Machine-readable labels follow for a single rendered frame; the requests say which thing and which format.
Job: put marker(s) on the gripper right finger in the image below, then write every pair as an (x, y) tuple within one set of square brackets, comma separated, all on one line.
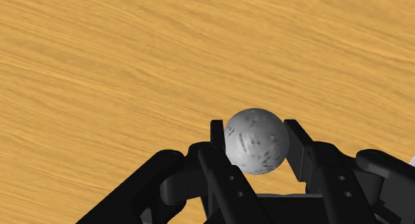
[(327, 171)]

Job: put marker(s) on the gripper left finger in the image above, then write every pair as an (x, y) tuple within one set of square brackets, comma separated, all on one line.
[(223, 184)]

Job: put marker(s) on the grey dimpled ball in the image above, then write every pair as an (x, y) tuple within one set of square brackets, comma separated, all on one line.
[(256, 140)]

